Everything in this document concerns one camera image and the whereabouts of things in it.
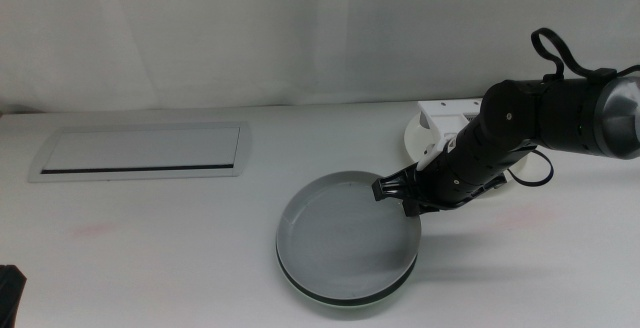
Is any cream white shallow bowl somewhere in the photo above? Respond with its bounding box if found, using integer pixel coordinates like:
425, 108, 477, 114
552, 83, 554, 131
403, 112, 527, 197

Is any grey shallow bowl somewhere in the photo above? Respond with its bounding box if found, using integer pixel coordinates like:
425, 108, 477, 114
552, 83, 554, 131
275, 170, 422, 303

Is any pale green shallow bowl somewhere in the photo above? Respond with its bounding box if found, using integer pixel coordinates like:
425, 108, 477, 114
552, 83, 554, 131
276, 247, 419, 310

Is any white fabric backdrop curtain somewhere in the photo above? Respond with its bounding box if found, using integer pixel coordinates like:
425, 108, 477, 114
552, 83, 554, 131
0, 0, 640, 115

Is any thin black cable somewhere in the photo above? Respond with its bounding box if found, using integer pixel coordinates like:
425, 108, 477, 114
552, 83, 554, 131
507, 148, 555, 188

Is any black flat cable loop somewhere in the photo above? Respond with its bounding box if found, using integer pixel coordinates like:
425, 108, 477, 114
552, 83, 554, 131
530, 27, 640, 82

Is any silver table cable hatch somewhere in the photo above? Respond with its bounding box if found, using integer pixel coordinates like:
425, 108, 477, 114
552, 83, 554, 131
27, 121, 253, 184

